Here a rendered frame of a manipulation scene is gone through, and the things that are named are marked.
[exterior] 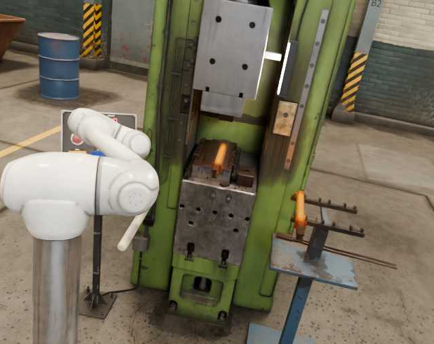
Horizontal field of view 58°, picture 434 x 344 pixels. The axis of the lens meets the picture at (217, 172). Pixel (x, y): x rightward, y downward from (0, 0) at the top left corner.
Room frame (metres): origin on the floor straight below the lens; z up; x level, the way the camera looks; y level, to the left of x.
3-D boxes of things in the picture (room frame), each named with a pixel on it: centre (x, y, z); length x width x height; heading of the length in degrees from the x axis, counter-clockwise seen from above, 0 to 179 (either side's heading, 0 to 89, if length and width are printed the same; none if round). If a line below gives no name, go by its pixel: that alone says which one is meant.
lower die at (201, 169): (2.02, 0.02, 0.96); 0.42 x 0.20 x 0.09; 177
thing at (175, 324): (1.76, 0.03, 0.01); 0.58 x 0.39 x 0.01; 87
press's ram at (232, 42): (2.02, -0.02, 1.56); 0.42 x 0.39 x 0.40; 177
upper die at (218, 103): (2.02, 0.02, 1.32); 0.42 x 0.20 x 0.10; 177
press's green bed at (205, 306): (2.03, -0.04, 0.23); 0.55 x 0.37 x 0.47; 177
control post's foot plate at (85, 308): (1.76, 0.59, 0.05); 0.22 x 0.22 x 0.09; 87
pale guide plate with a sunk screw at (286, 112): (1.92, -0.29, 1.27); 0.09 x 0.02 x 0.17; 87
